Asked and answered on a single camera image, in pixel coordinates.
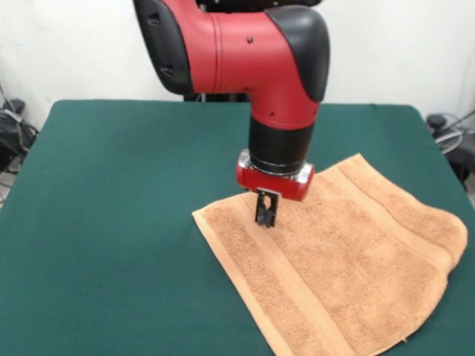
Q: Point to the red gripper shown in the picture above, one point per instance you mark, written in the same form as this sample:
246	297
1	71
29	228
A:
274	183

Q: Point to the orange terry towel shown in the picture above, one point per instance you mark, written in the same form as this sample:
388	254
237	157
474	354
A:
352	259

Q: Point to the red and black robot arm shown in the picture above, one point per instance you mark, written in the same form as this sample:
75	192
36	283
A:
241	55

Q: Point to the dark green table cloth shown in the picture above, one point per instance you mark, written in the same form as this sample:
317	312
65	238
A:
111	241

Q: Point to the black stand base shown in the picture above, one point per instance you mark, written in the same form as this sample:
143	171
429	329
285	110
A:
458	152
13	133

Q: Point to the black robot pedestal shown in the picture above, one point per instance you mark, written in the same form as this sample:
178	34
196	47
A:
222	97

